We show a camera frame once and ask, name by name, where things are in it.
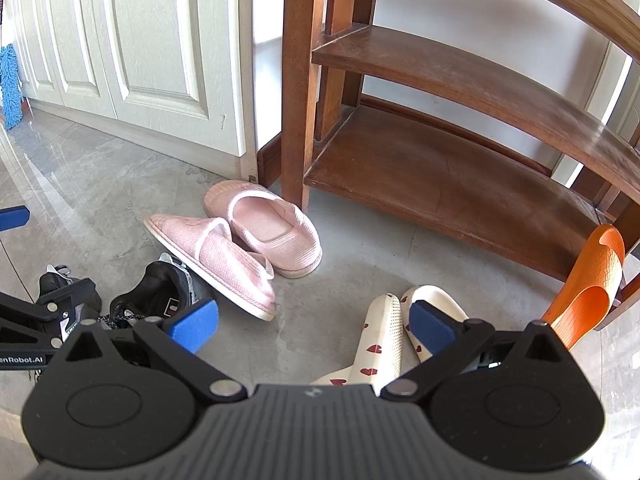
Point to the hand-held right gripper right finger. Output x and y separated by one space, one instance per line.
430 327

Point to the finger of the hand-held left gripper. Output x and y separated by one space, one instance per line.
12 219
50 307

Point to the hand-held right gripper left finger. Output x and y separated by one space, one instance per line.
192 325

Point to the dark grey sneaker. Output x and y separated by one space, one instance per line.
47 282
155 285

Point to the cream heart-print slipper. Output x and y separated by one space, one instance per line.
435 294
380 330

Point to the wooden shoe rack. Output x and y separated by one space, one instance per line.
450 175

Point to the orange rubber slipper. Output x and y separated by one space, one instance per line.
595 280

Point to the pink cloth slipper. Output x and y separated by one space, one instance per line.
300 245
210 255

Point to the blue chenille mop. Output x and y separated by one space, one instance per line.
10 85

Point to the white panelled cabinet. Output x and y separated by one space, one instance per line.
150 60

